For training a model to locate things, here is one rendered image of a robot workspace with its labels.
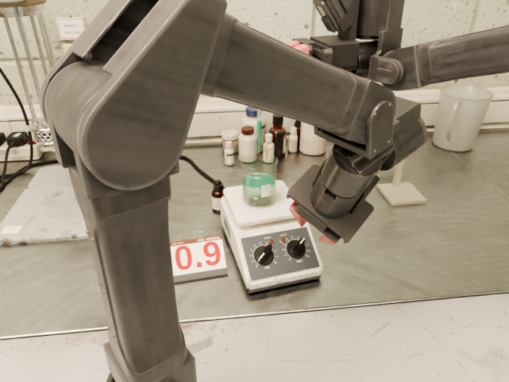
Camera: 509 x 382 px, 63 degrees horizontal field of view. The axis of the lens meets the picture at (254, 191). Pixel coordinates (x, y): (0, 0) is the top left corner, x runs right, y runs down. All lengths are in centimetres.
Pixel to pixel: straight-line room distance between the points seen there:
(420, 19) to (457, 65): 66
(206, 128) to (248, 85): 85
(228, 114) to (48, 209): 51
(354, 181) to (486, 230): 50
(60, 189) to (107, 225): 73
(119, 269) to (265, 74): 18
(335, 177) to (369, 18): 29
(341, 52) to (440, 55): 13
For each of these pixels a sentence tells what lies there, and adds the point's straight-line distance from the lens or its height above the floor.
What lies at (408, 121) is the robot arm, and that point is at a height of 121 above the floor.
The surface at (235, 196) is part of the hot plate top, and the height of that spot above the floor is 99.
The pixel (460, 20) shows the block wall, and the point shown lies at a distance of 132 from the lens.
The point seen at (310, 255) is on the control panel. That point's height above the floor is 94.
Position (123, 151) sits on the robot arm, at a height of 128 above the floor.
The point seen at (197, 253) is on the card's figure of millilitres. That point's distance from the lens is 72.
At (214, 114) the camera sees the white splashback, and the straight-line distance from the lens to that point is 114.
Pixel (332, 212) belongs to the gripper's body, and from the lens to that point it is 52.
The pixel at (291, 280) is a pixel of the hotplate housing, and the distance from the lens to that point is 68.
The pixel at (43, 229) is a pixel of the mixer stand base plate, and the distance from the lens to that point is 89.
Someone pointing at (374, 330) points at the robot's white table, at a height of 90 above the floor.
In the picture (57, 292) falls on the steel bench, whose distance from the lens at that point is 75.
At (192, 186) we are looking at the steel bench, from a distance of 96.
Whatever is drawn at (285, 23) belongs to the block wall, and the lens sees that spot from 115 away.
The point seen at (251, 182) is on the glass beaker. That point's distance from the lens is 68.
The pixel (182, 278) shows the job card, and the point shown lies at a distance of 71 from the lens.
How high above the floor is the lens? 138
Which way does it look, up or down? 31 degrees down
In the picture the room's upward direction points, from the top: straight up
